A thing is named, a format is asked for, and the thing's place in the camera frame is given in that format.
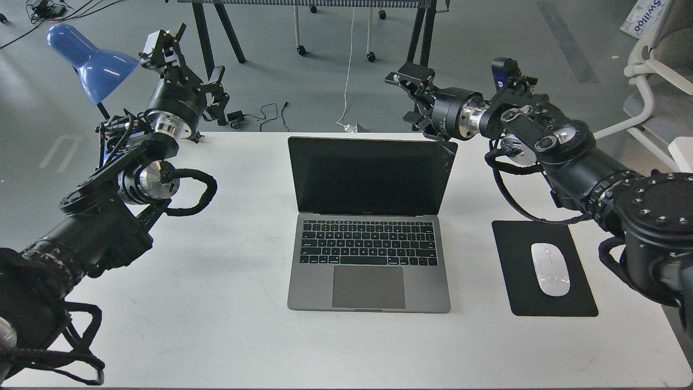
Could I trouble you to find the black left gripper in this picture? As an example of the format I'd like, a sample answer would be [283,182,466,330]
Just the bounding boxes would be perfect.
[140,24,230,140]

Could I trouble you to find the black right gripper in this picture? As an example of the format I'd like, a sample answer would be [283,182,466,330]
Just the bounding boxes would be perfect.
[384,62,488,142]

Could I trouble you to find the grey laptop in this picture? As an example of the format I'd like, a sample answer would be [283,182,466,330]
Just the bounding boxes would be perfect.
[287,136,457,314]

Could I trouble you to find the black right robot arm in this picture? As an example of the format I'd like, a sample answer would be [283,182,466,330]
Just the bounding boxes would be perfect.
[384,57,692,337]

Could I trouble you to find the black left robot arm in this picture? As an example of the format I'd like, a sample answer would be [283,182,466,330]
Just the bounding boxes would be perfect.
[1,24,228,386]

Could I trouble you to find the blue desk lamp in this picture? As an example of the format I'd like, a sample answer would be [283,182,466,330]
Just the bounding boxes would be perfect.
[47,24,139,119]

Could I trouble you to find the black trestle table background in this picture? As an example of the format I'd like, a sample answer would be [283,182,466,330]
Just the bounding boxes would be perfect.
[174,0,450,132]

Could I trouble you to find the white rolling cart legs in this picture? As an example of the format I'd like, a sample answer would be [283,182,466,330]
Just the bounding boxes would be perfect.
[291,1,388,63]

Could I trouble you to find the black mouse pad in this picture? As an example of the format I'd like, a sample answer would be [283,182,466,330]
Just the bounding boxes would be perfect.
[492,220,599,317]

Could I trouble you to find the white computer mouse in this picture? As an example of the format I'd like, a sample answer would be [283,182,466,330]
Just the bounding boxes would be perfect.
[531,243,570,297]

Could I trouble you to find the white printed box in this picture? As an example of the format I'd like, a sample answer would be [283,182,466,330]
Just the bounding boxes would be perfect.
[619,0,669,39]

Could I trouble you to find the white office chair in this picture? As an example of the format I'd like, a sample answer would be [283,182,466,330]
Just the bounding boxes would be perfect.
[594,1,692,171]

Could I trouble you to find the black power adapter cable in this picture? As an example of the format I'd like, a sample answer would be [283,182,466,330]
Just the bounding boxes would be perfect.
[226,102,290,133]

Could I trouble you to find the white hanging cable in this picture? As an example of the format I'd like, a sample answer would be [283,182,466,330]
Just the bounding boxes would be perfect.
[336,6,369,133]

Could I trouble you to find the black cables on floor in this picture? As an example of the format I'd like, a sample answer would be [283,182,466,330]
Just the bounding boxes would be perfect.
[0,0,128,51]

